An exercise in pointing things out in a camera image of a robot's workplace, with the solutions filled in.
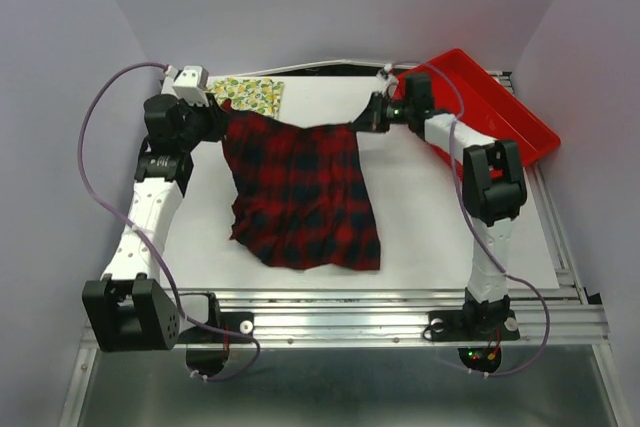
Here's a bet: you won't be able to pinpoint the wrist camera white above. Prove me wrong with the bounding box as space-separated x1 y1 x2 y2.
172 66 209 107
376 63 399 98

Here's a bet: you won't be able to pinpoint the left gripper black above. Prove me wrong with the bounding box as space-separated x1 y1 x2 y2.
177 92 232 151

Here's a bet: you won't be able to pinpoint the lemon print skirt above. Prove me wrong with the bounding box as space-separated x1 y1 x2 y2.
206 77 285 119

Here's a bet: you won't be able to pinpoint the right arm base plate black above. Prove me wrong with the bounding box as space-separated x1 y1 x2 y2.
422 310 521 343

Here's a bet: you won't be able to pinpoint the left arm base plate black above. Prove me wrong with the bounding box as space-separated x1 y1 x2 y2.
176 311 255 345

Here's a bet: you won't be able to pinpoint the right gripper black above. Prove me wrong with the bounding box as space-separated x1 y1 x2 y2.
347 89 414 132

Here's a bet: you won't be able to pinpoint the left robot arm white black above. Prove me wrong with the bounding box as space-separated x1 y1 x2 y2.
82 94 229 352

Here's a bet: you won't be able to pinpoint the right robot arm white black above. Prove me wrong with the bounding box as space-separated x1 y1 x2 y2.
350 72 528 342

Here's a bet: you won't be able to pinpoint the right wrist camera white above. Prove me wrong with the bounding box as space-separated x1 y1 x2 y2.
376 63 399 98

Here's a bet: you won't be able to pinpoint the red black plaid skirt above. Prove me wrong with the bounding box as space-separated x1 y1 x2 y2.
222 110 381 271

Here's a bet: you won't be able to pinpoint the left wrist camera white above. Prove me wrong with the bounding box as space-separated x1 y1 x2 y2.
172 66 209 107

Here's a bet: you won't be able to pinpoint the red plastic tray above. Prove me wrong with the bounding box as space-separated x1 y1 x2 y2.
409 49 561 167

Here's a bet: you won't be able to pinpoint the aluminium frame rails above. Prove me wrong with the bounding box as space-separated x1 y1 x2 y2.
59 74 624 427

